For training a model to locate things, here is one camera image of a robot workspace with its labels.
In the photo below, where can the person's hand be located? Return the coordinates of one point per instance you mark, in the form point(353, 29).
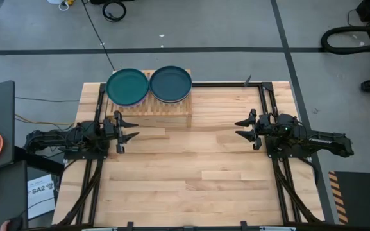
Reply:
point(4, 226)

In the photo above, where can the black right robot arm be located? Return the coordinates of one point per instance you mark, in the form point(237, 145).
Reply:
point(319, 141)

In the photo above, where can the wooden slatted shelf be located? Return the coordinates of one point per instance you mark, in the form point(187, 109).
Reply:
point(159, 110)

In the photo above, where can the dark blue-teal plate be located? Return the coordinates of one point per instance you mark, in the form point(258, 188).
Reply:
point(171, 84)

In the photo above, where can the black computer mouse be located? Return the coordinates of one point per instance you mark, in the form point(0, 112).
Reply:
point(16, 224)

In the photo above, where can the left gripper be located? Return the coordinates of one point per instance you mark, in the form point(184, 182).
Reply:
point(109, 128)

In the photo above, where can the hazard-striped black mat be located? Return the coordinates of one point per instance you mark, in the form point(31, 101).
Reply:
point(361, 195)

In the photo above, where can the black aluminium rig frame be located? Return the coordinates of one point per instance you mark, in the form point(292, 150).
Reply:
point(223, 84)

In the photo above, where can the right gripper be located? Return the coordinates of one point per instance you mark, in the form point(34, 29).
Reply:
point(266, 128)

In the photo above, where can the white printed paper sheet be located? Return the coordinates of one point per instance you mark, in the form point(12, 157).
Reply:
point(40, 199)

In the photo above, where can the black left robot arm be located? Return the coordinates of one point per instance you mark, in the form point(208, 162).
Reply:
point(59, 138)

